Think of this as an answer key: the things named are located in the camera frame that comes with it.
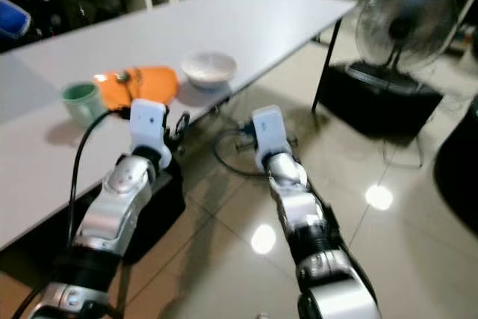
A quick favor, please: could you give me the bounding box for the teal green cup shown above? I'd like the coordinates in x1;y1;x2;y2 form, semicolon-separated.
61;82;102;129

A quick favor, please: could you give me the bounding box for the orange oval plate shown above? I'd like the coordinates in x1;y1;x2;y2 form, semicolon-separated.
93;66;180;111

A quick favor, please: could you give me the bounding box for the white bowl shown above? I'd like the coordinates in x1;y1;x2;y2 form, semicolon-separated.
181;52;239;90

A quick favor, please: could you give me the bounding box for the metal spoon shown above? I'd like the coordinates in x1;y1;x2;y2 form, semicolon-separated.
112;70;139;103

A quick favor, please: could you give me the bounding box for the black table leg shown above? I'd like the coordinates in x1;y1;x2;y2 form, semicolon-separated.
318;19;341;112

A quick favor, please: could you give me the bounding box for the black plastic storage box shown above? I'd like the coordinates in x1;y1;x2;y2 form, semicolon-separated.
313;61;446;142

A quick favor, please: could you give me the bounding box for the black electric fan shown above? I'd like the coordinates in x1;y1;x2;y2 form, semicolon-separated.
354;0;461;75

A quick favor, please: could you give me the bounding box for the blue bag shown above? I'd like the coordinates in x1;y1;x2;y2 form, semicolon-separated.
0;0;33;40

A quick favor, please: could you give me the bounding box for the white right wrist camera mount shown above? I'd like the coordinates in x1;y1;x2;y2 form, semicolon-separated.
252;105;292;173

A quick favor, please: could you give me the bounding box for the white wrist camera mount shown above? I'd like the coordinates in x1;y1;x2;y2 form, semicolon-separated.
252;105;292;173
129;99;171;171

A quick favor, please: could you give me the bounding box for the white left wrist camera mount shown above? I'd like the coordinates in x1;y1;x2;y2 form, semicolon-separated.
129;99;171;171

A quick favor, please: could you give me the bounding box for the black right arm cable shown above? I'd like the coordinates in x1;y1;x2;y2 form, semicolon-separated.
212;128;260;180

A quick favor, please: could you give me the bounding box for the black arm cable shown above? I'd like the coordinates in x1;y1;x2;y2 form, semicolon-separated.
15;108;134;319
212;128;260;180

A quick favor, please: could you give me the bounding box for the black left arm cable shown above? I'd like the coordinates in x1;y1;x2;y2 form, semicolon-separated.
15;108;134;319

